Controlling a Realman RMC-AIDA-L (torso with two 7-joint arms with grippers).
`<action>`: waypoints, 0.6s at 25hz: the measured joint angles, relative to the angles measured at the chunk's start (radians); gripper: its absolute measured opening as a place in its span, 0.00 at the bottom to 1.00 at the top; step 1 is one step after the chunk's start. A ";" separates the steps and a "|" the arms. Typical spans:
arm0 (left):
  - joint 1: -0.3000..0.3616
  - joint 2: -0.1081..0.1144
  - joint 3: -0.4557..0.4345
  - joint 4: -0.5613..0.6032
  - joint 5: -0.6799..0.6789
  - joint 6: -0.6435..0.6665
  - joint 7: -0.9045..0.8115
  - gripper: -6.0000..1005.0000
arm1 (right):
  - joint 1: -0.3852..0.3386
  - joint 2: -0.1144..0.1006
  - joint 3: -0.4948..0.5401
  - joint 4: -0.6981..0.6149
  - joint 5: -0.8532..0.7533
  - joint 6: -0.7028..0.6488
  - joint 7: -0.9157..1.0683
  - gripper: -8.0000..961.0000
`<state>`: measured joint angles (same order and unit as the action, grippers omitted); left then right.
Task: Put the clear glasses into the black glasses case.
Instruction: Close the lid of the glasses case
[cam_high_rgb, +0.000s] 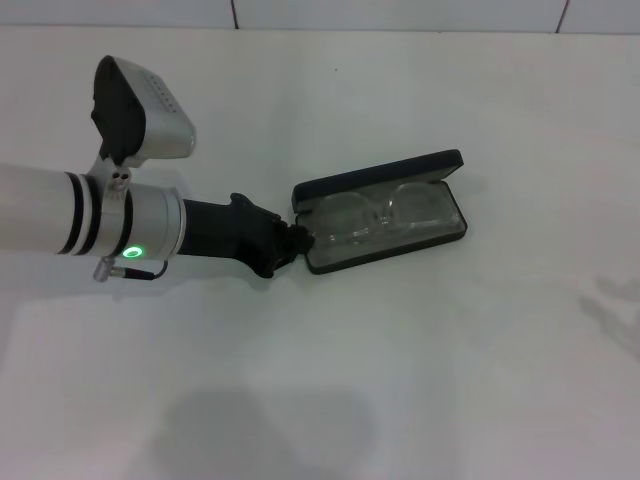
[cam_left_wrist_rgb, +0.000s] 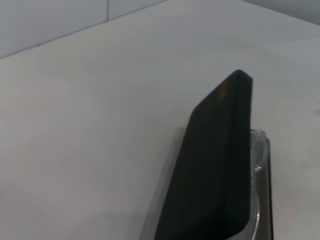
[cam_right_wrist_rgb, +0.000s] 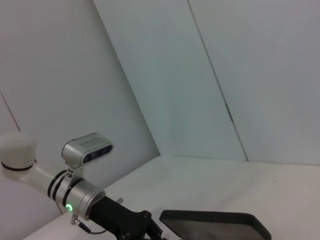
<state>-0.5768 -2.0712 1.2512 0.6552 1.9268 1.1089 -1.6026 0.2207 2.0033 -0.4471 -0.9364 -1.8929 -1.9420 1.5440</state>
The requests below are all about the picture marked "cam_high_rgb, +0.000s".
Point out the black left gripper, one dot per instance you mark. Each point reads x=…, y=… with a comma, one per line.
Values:
x=225, y=232

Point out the black glasses case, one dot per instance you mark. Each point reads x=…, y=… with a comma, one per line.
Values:
x=380, y=210

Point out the clear white glasses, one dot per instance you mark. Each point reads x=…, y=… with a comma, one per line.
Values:
x=385, y=215

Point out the white and silver left arm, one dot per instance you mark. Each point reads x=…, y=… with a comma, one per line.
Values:
x=75, y=215

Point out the silver left wrist stud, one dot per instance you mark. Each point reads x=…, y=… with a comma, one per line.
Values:
x=119, y=182

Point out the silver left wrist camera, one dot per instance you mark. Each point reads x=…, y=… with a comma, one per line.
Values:
x=140, y=115

